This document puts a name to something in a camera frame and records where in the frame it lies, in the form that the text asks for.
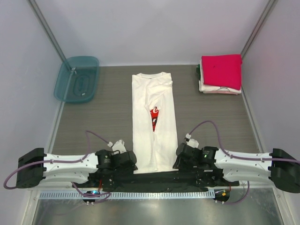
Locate white t-shirt red print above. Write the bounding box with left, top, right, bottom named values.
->
left=132, top=72, right=178, bottom=174

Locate teal plastic bin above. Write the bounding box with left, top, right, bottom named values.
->
left=54, top=56, right=99, bottom=104

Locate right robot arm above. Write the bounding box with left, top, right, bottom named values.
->
left=173, top=143, right=300, bottom=194

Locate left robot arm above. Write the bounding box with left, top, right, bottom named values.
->
left=16, top=148, right=137, bottom=188

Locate folded white t-shirt stack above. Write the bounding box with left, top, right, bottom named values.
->
left=199, top=81, right=241, bottom=95

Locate folded green t-shirt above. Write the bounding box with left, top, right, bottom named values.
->
left=196, top=64, right=201, bottom=78

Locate folded pink t-shirt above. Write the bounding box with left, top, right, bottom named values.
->
left=201, top=54, right=242, bottom=90

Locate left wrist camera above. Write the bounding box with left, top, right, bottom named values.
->
left=107, top=139, right=127, bottom=153

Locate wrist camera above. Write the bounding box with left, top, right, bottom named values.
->
left=107, top=139, right=127, bottom=153
left=185, top=133, right=199, bottom=148

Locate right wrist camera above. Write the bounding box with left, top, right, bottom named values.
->
left=185, top=133, right=199, bottom=148

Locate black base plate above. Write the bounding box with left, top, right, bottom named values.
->
left=76, top=169, right=240, bottom=193

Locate white slotted cable duct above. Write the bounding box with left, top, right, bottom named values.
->
left=39, top=189, right=215, bottom=200

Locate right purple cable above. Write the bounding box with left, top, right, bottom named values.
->
left=186, top=120, right=300, bottom=206

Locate aluminium rail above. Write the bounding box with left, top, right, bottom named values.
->
left=29, top=185, right=73, bottom=191

